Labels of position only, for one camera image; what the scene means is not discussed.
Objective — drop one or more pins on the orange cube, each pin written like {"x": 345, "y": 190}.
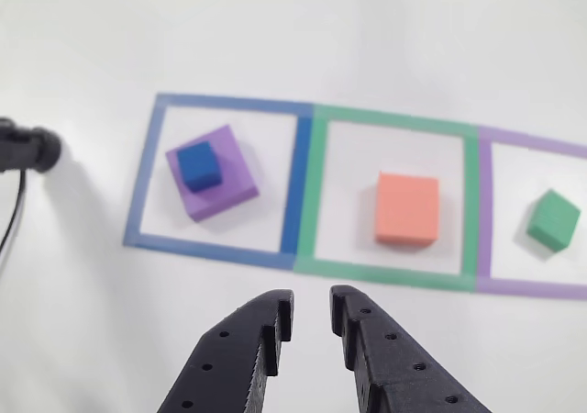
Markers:
{"x": 406, "y": 208}

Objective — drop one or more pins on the large purple cube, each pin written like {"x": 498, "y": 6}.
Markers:
{"x": 234, "y": 179}

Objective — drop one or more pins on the small blue cube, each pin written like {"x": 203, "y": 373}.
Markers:
{"x": 199, "y": 165}

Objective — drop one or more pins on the green cube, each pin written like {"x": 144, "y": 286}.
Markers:
{"x": 552, "y": 220}

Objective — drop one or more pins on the black tripod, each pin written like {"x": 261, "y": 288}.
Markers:
{"x": 32, "y": 149}

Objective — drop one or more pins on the purple square frame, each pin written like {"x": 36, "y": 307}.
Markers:
{"x": 483, "y": 211}

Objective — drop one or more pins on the green square frame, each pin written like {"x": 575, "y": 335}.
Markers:
{"x": 307, "y": 202}

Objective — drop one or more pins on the blue square frame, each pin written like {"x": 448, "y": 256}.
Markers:
{"x": 291, "y": 193}

